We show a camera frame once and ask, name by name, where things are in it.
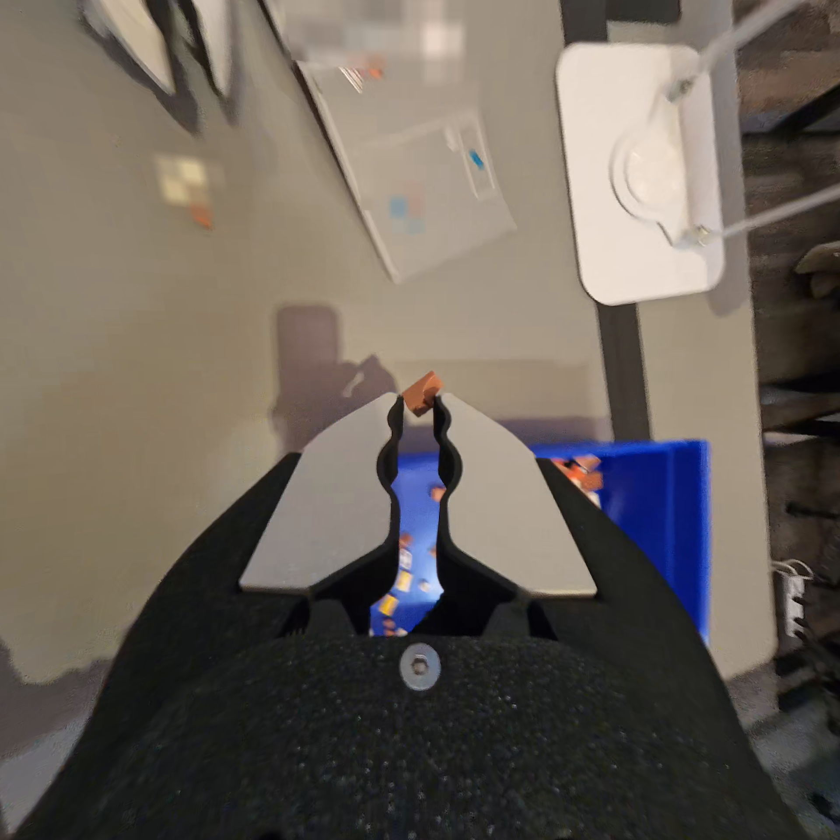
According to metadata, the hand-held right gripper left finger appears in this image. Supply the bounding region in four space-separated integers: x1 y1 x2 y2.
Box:
239 392 405 598

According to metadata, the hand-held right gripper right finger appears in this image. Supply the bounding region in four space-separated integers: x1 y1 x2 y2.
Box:
433 392 598 598

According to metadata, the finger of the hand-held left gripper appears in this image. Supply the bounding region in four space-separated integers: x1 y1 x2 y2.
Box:
79 0 179 98
187 0 238 99

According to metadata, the pile of toy bricks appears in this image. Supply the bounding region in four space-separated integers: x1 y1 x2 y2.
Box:
373 453 605 639

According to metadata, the blue plastic bin with bricks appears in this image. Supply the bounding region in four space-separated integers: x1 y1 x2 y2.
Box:
369 438 713 645

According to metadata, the small brown curved brick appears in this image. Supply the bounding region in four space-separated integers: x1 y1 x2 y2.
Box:
402 370 445 418

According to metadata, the grey desk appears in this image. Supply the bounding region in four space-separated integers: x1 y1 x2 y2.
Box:
0 0 778 697

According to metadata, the white power strip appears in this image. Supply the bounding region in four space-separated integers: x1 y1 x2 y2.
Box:
773 559 816 639

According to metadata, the grey instruction booklet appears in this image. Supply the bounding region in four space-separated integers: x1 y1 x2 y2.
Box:
295 59 519 284

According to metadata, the white stand base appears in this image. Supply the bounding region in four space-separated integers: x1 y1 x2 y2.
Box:
555 42 727 307

